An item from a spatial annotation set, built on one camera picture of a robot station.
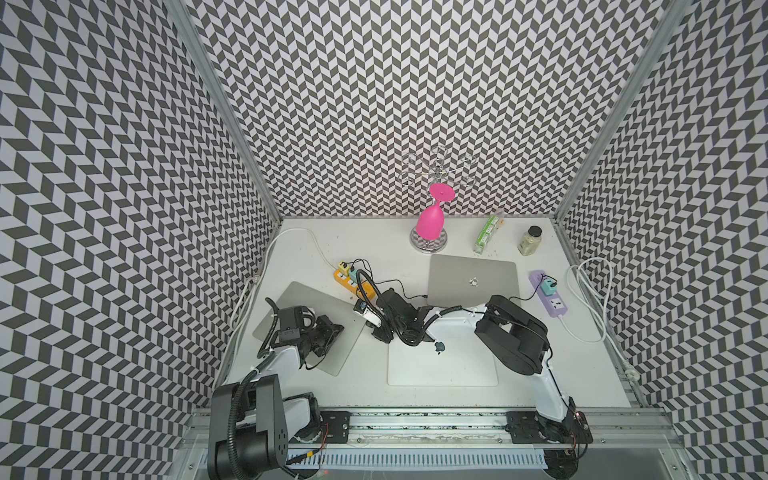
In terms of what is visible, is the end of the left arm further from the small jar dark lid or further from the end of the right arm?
Answer: the small jar dark lid

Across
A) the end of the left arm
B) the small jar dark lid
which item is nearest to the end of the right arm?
the end of the left arm

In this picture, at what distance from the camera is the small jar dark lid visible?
1.01 metres

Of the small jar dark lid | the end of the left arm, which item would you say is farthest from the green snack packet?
the end of the left arm

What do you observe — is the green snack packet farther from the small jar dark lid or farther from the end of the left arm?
the end of the left arm
